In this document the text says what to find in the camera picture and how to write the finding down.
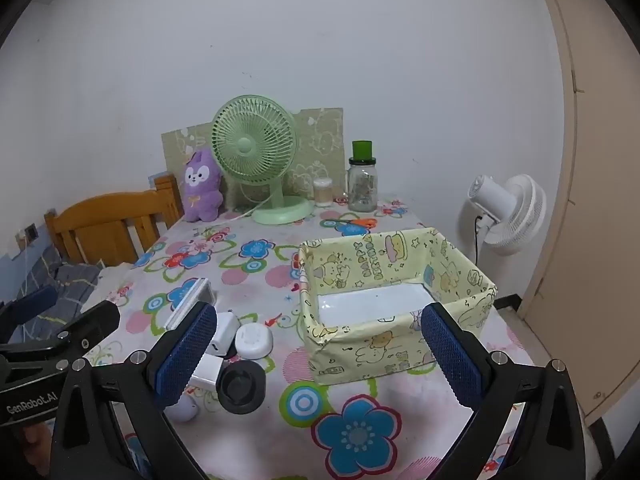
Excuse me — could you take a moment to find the grey plaid blanket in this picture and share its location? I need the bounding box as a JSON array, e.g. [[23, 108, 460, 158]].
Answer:
[[0, 245, 103, 331]]

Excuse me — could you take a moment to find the yellow cartoon print box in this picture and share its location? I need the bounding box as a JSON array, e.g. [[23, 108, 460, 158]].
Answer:
[[297, 227, 498, 386]]

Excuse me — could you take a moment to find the white calculator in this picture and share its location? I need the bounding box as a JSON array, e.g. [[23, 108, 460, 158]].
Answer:
[[164, 278, 217, 332]]

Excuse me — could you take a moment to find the patterned beige board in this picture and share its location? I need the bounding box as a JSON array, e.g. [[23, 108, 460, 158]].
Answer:
[[161, 107, 346, 211]]

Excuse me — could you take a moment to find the black round holder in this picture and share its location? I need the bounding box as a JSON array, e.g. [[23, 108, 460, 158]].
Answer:
[[216, 360, 266, 415]]

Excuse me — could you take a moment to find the beige wooden door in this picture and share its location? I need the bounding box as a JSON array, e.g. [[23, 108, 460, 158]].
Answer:
[[517, 0, 640, 426]]

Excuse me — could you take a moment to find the white rounded earbuds case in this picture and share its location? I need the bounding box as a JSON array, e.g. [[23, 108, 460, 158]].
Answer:
[[235, 322, 275, 361]]

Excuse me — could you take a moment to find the purple plush toy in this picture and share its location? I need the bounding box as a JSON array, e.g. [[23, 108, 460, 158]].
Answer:
[[180, 147, 224, 223]]

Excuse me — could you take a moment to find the white charger block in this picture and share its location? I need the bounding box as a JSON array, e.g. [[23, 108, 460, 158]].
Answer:
[[189, 355, 224, 392]]

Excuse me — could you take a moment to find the glass jar with green lid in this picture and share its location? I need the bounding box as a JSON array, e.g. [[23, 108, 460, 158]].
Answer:
[[347, 141, 379, 212]]

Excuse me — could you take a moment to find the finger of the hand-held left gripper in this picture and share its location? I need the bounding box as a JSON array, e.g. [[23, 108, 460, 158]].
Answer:
[[0, 285, 58, 341], [0, 301, 122, 361]]

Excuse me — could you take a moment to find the wooden chair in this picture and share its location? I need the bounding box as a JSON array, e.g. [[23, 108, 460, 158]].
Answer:
[[44, 174, 183, 266]]

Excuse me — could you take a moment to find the cotton swab container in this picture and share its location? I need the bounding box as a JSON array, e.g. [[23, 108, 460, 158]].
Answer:
[[312, 177, 333, 208]]

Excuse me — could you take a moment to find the green desk fan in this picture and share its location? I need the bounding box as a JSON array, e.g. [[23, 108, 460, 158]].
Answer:
[[210, 94, 317, 226]]

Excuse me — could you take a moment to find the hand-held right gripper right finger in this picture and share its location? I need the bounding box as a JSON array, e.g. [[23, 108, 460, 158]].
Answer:
[[420, 302, 591, 480]]

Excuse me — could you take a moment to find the white fan cable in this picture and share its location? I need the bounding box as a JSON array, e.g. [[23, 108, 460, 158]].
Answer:
[[217, 199, 273, 223]]

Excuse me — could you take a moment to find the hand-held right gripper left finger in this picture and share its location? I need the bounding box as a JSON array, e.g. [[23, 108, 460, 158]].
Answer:
[[50, 301, 219, 480]]

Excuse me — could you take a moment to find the lavender round case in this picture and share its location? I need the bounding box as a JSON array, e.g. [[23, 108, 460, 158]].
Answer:
[[164, 391, 201, 423]]

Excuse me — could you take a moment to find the white plug adapter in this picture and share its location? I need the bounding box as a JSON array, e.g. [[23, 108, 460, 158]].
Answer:
[[207, 312, 242, 358]]

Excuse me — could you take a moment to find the white standing fan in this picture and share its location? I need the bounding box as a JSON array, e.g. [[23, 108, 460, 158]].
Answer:
[[467, 174, 548, 256]]

